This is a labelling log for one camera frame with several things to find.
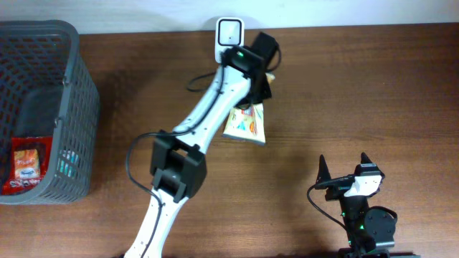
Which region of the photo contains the red snack packet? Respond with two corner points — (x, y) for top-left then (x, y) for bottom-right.
(1, 136), (52, 196)

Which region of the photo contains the grey plastic basket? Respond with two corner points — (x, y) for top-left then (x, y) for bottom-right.
(1, 20), (100, 205)

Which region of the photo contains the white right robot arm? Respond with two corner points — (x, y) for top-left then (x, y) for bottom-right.
(306, 153), (416, 258)

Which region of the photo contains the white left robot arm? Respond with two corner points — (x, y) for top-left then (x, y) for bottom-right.
(124, 45), (281, 257)

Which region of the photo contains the white black barcode scanner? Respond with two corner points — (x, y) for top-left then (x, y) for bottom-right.
(214, 17), (245, 63)

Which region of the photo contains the yellow wet wipes pack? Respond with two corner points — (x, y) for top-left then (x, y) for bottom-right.
(222, 103), (265, 145)

